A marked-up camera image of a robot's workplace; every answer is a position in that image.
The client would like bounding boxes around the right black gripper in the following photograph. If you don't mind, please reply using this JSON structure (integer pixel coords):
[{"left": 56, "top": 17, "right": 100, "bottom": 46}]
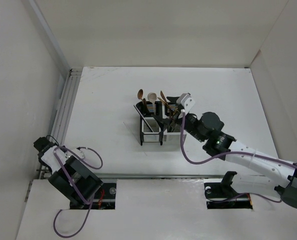
[{"left": 151, "top": 96, "right": 207, "bottom": 143}]

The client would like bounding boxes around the beige plastic spoon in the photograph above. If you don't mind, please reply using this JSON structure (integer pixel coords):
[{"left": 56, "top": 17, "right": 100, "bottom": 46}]
[{"left": 147, "top": 92, "right": 157, "bottom": 113}]

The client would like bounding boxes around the copper round spoon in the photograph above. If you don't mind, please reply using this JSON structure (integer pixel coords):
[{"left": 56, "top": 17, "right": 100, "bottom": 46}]
[{"left": 137, "top": 89, "right": 144, "bottom": 105}]

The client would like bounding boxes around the black round spoon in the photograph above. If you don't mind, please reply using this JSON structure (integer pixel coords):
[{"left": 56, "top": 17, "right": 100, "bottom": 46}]
[{"left": 135, "top": 101, "right": 145, "bottom": 115}]

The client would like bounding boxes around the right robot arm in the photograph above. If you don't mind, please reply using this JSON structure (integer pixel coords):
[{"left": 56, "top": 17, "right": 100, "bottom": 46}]
[{"left": 154, "top": 93, "right": 297, "bottom": 209}]

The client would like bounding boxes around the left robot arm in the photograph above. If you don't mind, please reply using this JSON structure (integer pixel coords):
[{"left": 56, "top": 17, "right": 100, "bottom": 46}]
[{"left": 33, "top": 136, "right": 104, "bottom": 207}]

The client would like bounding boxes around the white utensil container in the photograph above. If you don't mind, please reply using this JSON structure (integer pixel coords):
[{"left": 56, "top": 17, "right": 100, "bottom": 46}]
[{"left": 162, "top": 101, "right": 181, "bottom": 145}]

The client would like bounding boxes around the black utensil container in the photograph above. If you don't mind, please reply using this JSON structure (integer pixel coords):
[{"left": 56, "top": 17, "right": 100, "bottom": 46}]
[{"left": 139, "top": 101, "right": 163, "bottom": 146}]

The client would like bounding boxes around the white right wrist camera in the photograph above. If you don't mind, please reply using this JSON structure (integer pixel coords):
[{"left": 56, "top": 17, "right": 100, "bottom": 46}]
[{"left": 176, "top": 93, "right": 196, "bottom": 113}]

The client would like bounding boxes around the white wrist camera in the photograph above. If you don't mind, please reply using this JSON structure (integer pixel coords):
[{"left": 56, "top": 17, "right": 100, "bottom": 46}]
[
  {"left": 176, "top": 93, "right": 196, "bottom": 113},
  {"left": 65, "top": 148, "right": 86, "bottom": 161}
]

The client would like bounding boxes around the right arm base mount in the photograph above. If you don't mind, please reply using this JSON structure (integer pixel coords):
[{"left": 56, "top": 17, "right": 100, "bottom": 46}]
[{"left": 204, "top": 171, "right": 253, "bottom": 210}]

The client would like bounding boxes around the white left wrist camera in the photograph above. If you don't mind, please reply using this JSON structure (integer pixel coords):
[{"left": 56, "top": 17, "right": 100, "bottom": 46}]
[{"left": 65, "top": 148, "right": 86, "bottom": 161}]

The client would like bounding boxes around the aluminium frame rail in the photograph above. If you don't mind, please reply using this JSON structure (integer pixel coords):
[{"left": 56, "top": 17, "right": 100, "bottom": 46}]
[{"left": 25, "top": 0, "right": 83, "bottom": 180}]

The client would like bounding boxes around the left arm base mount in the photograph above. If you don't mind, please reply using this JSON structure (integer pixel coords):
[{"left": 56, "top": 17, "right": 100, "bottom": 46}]
[{"left": 67, "top": 177, "right": 117, "bottom": 210}]

